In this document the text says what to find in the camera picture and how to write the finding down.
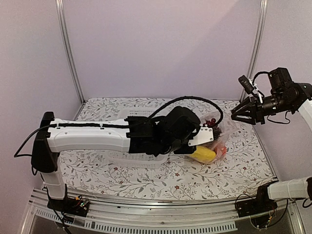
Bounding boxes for clear zip top bag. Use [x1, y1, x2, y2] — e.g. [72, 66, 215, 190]
[199, 113, 238, 164]

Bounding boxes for orange toy pepper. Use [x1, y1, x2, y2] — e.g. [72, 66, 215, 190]
[215, 146, 227, 157]

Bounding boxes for aluminium frame post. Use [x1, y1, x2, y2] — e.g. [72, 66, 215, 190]
[55, 0, 85, 104]
[240, 0, 268, 102]

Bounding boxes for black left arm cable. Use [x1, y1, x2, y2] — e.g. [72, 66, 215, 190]
[146, 96, 224, 127]

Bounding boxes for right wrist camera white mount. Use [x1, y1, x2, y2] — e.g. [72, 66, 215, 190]
[238, 75, 264, 103]

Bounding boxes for white plastic mesh basket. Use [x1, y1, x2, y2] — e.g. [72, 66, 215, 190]
[101, 107, 168, 169]

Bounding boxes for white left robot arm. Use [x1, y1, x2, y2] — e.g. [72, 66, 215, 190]
[29, 107, 205, 212]

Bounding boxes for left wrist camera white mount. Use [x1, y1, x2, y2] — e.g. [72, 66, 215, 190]
[188, 126, 220, 146]

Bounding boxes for right aluminium frame post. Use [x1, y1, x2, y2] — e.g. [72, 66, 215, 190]
[240, 0, 268, 102]

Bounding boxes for dark red toy grapes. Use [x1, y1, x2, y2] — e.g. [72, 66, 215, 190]
[204, 118, 222, 138]

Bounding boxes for aluminium front rail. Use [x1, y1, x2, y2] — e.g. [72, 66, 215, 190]
[18, 189, 308, 234]

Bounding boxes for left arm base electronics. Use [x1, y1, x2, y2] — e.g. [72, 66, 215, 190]
[47, 195, 90, 217]

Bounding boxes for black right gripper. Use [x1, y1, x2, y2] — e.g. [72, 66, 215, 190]
[232, 92, 294, 125]

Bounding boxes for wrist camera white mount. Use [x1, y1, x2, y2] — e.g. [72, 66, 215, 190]
[188, 126, 220, 146]
[238, 75, 264, 103]

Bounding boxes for yellow toy lemon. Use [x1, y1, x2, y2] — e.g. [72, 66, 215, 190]
[189, 146, 216, 164]

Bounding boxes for floral patterned table mat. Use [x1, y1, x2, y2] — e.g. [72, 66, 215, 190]
[48, 97, 277, 202]

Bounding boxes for left aluminium frame post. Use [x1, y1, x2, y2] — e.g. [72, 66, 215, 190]
[55, 0, 85, 104]

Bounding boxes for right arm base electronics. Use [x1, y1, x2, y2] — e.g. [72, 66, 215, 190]
[234, 182, 289, 230]

